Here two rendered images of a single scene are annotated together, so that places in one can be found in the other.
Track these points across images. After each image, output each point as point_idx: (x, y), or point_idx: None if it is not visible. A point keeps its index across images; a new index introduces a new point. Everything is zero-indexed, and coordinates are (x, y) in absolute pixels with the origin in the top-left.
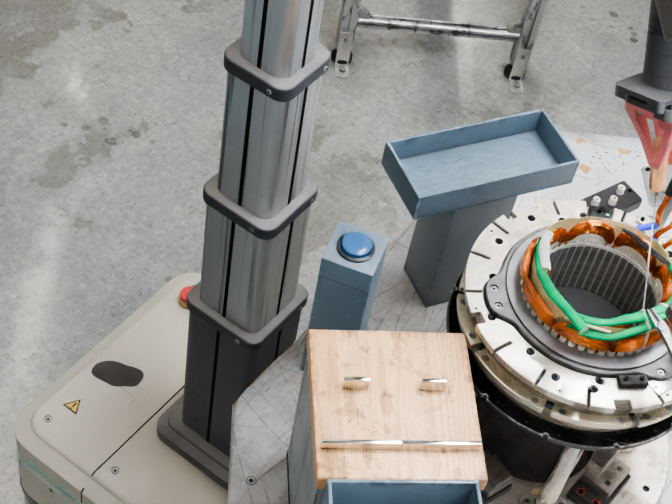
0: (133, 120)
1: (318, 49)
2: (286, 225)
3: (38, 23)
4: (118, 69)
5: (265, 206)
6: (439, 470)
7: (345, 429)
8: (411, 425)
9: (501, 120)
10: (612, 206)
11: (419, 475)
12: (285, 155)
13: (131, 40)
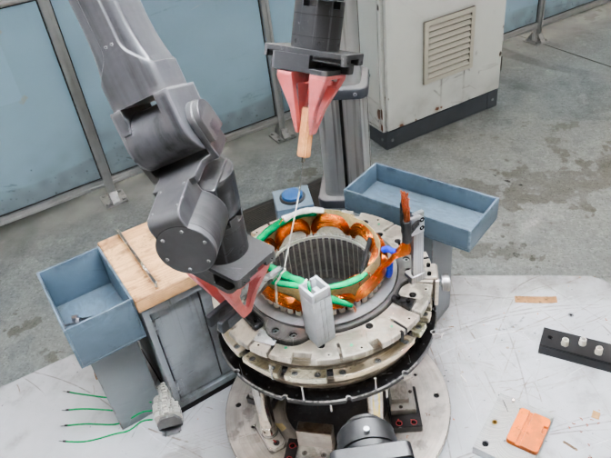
0: (538, 253)
1: (361, 84)
2: (337, 206)
3: (544, 194)
4: (560, 229)
5: (325, 184)
6: (130, 280)
7: (137, 237)
8: (157, 257)
9: (460, 189)
10: (595, 354)
11: (121, 274)
12: (331, 149)
13: (584, 222)
